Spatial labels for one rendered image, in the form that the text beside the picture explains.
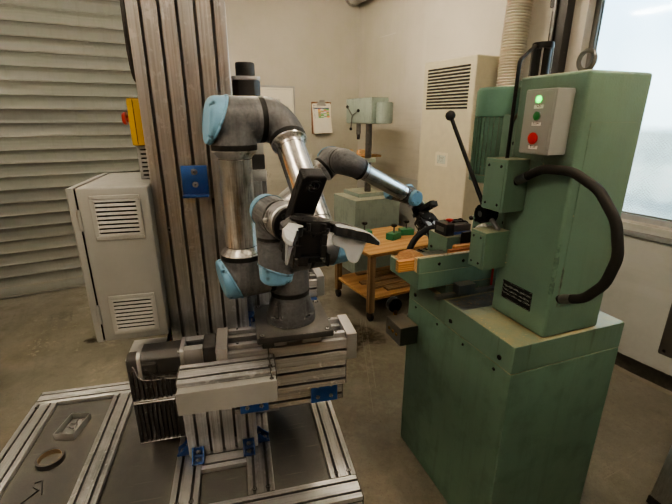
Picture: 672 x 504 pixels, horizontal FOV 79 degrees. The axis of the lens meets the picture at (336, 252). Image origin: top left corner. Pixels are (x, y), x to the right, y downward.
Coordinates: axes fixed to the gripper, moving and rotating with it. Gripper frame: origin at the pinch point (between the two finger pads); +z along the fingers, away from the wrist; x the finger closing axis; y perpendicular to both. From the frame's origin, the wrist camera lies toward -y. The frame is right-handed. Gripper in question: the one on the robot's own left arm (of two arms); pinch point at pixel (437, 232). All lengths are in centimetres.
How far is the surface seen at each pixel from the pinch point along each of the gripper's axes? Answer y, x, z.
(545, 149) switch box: -76, 24, 44
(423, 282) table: -19, 35, 40
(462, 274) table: -20.4, 18.9, 39.9
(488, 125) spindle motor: -64, 15, 13
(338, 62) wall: 46, -50, -290
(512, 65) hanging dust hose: -40, -89, -99
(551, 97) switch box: -86, 24, 37
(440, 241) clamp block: -14.7, 14.4, 18.3
